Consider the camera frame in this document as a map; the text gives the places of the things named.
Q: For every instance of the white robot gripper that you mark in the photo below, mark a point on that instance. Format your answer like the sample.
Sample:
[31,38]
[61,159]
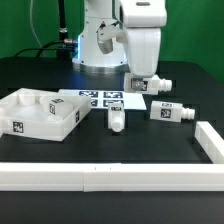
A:
[143,46]

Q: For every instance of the white square tabletop tray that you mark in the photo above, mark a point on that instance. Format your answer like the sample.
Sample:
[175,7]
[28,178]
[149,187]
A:
[21,114]

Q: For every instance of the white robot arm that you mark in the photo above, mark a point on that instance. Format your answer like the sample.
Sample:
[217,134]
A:
[122,35]

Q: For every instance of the paper sheet with tags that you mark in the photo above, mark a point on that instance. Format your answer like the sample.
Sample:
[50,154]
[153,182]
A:
[101,98]

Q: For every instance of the green backdrop curtain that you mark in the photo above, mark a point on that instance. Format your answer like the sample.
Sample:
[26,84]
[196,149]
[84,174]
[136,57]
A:
[194,30]

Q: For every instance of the black pole stand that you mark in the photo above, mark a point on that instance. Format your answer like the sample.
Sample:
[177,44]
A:
[63,33]

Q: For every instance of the white right fence bar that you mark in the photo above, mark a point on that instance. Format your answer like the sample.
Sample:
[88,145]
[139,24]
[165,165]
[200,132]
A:
[211,142]

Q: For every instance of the white fence bar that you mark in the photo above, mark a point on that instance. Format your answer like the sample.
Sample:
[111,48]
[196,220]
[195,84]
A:
[110,177]
[211,142]

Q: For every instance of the white front fence bar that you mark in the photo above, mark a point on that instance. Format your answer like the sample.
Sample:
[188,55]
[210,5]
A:
[110,177]

